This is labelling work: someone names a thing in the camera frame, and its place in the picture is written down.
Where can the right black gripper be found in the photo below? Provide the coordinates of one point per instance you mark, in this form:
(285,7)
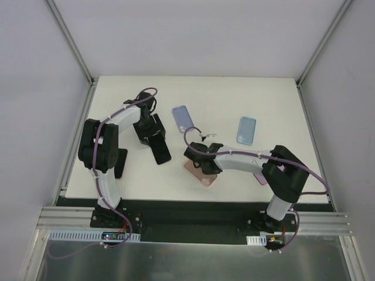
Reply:
(202,165)

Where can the pink phone case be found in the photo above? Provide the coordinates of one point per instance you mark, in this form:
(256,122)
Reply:
(205,180)

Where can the black phone pink edge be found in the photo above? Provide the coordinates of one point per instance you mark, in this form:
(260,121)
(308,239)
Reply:
(120,164)

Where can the lavender phone case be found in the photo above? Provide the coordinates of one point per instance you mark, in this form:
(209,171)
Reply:
(182,118)

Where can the light blue phone case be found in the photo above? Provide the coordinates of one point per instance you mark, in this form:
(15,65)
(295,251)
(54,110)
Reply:
(246,130)

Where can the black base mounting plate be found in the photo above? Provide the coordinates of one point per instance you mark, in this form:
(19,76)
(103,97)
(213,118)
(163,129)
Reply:
(199,222)

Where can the right aluminium frame post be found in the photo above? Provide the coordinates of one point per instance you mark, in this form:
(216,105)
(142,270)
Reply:
(338,17)

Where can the left white cable duct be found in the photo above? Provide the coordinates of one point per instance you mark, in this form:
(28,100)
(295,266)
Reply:
(92,236)

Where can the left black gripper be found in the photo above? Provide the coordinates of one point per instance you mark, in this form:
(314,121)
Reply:
(150,134)

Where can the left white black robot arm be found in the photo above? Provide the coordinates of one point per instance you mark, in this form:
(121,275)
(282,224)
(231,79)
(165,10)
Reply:
(100,153)

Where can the white cable duct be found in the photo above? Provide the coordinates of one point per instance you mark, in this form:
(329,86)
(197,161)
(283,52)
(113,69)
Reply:
(260,240)
(92,236)

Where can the aluminium front rail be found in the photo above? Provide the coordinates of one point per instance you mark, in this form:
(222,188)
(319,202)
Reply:
(311,223)

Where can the left aluminium frame post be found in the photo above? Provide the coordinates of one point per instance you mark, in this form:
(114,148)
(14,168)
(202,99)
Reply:
(69,40)

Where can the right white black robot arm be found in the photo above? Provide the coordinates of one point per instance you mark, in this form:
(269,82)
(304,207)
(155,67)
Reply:
(286,190)

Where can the right white cable duct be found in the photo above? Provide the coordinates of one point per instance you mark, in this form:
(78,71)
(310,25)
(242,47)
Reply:
(260,240)

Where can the purple phone face down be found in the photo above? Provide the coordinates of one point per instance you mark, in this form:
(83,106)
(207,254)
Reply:
(260,178)

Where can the aluminium frame post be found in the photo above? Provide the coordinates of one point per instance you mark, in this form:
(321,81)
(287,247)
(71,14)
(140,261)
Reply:
(69,40)
(338,17)

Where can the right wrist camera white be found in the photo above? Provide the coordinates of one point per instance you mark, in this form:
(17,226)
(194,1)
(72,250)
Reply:
(205,136)

